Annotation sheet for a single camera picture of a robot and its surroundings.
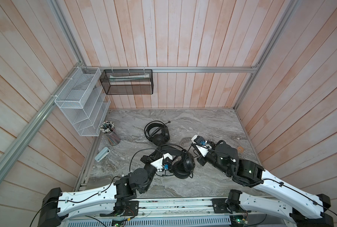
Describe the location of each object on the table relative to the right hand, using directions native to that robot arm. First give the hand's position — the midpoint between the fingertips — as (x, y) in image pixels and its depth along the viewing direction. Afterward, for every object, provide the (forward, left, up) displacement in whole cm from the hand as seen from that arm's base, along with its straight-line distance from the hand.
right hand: (194, 142), depth 66 cm
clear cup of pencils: (+16, +51, -11) cm, 54 cm away
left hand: (-3, +17, -3) cm, 17 cm away
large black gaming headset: (+21, +21, -22) cm, 37 cm away
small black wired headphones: (-9, +5, -7) cm, 13 cm away
